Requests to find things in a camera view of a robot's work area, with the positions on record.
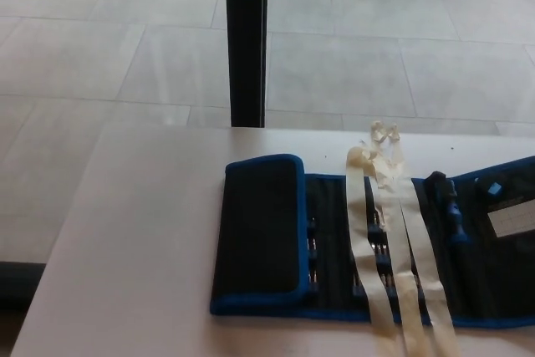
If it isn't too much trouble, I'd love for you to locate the black blue-trimmed fabric toolkit roll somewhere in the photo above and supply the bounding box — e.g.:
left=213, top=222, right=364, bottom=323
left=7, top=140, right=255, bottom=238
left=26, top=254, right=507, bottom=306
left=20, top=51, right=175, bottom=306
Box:
left=208, top=152, right=535, bottom=329

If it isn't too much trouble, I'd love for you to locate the dark object beside desk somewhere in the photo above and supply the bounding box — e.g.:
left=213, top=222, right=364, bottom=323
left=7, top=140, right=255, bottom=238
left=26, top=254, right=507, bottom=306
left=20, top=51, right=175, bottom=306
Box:
left=0, top=262, right=48, bottom=324

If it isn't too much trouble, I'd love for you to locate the white grid card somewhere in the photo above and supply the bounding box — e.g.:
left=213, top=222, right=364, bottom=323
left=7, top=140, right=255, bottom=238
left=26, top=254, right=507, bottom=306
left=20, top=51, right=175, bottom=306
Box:
left=487, top=204, right=535, bottom=239

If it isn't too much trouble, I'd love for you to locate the black vertical window frame post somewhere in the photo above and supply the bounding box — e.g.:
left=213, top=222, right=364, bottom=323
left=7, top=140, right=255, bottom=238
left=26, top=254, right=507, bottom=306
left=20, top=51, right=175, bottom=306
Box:
left=223, top=0, right=269, bottom=128

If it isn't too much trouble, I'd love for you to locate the blue black screwdriver handle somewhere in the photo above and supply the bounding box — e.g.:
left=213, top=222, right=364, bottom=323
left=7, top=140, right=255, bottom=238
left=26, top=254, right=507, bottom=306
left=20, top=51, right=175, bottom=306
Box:
left=424, top=171, right=473, bottom=247

